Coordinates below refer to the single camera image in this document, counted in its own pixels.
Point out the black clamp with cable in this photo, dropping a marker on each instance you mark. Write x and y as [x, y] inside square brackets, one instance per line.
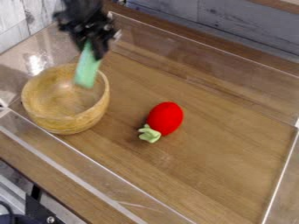
[36, 213]

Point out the red plush strawberry toy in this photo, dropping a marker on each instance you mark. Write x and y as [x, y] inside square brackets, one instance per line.
[161, 122]

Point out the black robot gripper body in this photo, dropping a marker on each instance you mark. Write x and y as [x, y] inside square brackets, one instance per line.
[84, 20]

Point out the brown wooden bowl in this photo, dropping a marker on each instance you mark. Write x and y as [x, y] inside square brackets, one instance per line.
[60, 106]

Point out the clear acrylic tray enclosure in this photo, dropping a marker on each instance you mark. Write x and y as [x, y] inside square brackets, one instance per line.
[224, 170]

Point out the green rectangular block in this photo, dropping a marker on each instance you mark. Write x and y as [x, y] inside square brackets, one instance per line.
[86, 67]

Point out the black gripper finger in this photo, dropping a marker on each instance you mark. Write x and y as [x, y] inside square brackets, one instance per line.
[100, 47]
[80, 40]

